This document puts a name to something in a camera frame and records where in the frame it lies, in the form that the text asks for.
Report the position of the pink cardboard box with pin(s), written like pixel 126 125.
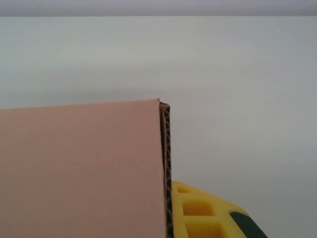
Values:
pixel 74 173

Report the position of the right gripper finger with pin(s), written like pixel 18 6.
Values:
pixel 198 210

